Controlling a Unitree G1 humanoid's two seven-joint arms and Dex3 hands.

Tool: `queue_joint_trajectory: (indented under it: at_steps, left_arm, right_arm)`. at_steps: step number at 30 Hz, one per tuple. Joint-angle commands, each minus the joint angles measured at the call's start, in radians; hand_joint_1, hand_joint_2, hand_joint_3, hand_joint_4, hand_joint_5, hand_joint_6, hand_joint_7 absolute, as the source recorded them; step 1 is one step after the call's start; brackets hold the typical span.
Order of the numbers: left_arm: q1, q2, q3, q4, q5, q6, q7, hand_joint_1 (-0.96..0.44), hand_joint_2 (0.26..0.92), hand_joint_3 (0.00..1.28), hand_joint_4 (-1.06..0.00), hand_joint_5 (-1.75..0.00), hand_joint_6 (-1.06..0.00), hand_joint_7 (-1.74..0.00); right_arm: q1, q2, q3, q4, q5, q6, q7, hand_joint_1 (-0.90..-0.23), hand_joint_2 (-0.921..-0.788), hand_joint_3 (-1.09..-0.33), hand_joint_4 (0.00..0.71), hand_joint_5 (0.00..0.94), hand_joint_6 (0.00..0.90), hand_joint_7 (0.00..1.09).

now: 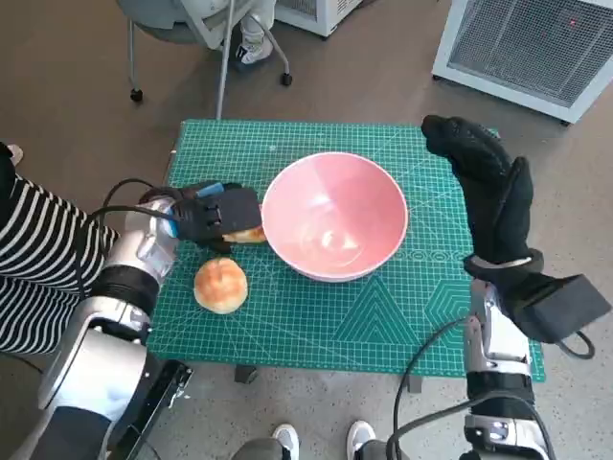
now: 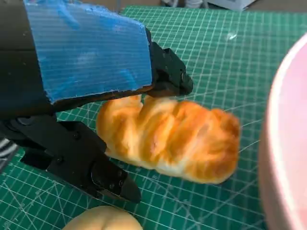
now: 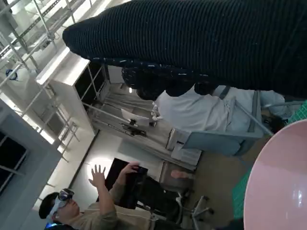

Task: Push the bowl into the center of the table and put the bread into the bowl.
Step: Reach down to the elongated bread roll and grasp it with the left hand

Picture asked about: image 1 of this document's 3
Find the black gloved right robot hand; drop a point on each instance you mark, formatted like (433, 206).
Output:
(498, 211)

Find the bare left robot hand blue tape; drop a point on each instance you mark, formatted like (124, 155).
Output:
(234, 211)

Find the braided toy bread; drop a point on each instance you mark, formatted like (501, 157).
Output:
(249, 235)

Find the round toy bread bun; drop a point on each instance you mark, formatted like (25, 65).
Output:
(220, 285)

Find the pink bowl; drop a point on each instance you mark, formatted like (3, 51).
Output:
(345, 201)

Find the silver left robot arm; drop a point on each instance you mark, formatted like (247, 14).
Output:
(96, 364)

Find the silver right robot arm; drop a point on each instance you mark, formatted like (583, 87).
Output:
(498, 345)

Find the green cutting mat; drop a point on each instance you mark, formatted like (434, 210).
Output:
(311, 326)

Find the grey table leg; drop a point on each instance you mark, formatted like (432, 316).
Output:
(415, 384)
(245, 374)

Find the white appliance with mesh grille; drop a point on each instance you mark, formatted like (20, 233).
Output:
(527, 48)

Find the person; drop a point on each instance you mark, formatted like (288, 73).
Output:
(254, 45)
(43, 249)
(287, 438)

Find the grey office chair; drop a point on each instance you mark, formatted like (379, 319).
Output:
(158, 29)

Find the black panel white edge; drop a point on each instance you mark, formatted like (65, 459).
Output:
(158, 407)

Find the white vented cabinet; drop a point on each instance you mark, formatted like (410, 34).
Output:
(325, 14)

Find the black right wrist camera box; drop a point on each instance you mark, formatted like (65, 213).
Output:
(560, 306)

